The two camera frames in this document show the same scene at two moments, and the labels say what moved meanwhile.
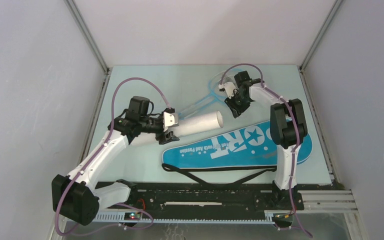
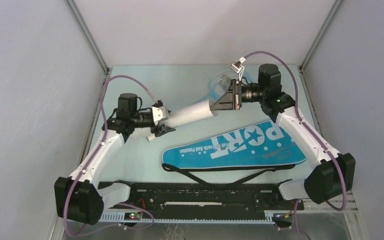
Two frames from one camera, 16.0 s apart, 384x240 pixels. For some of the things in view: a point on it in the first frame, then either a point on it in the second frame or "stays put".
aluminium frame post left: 88,36 stays put
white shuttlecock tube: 210,121 to 191,113
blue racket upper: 215,82 stays put
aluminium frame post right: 335,6 stays put
